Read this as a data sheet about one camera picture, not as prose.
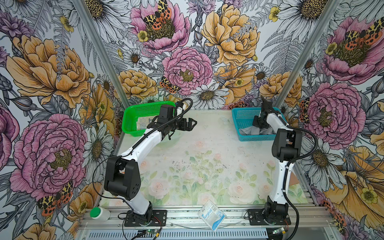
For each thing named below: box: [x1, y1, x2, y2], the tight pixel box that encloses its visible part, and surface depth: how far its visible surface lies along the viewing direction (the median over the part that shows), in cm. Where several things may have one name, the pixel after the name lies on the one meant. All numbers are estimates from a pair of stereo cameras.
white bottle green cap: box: [89, 206, 111, 222], surface depth 70 cm
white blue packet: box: [197, 199, 227, 232], surface depth 77 cm
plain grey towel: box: [239, 125, 276, 136], surface depth 106 cm
